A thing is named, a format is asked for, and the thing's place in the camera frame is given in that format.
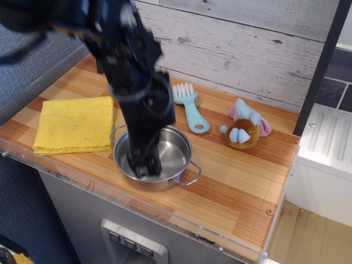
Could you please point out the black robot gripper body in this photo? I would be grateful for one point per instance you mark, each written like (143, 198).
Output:
(147, 105)

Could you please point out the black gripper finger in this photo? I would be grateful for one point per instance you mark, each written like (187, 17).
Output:
(138, 169)
(153, 163)

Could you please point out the stainless steel pot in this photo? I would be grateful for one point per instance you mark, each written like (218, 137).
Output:
(175, 153)

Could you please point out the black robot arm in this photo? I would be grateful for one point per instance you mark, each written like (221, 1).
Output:
(126, 51)

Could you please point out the yellow folded towel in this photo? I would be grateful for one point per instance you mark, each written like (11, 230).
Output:
(75, 126)

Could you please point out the light blue dish brush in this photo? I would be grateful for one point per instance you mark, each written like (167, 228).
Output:
(184, 94)

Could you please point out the grey toy fridge cabinet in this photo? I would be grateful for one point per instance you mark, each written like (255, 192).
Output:
(193, 222)

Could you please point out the silver dispenser button panel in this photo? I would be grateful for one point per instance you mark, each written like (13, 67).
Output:
(127, 246)

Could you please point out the clear acrylic table edge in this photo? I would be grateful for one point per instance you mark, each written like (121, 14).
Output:
(257, 176)

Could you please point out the brown and blue plush toy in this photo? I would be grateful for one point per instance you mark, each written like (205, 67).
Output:
(247, 126)

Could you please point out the yellow object bottom left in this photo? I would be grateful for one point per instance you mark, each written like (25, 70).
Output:
(22, 259)

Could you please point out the white ribbed drainboard unit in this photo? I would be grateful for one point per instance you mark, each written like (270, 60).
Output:
(321, 175)

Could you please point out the black vertical post left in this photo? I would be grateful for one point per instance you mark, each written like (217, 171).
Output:
(99, 67)

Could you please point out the black vertical post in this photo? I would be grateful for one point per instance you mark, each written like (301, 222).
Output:
(99, 67)
(322, 65)

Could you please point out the black vertical post right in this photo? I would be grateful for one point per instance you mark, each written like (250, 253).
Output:
(322, 65)

